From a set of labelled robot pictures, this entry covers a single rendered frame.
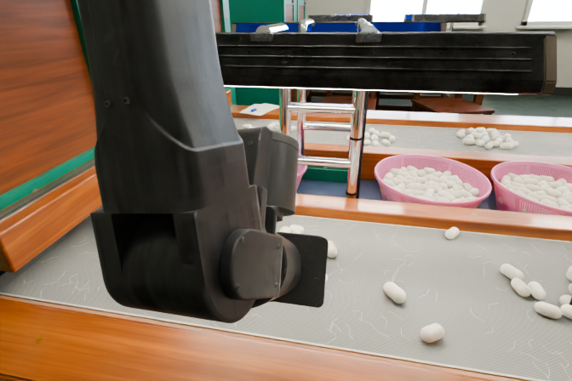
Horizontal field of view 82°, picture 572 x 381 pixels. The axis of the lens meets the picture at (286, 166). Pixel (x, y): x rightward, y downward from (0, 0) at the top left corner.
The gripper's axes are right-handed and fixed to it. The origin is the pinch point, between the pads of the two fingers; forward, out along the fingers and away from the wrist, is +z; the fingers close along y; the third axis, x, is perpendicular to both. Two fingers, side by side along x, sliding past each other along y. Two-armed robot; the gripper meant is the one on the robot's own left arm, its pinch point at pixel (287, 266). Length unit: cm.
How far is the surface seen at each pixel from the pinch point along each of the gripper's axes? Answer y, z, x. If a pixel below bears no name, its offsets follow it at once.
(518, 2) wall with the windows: -223, 361, -373
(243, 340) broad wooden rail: 4.9, 2.6, 9.5
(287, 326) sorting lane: 0.2, 7.7, 8.1
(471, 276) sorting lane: -27.8, 18.8, -1.8
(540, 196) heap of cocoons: -51, 41, -22
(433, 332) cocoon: -19.0, 7.5, 6.1
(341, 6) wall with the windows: 14, 361, -374
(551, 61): -30.5, -2.8, -28.0
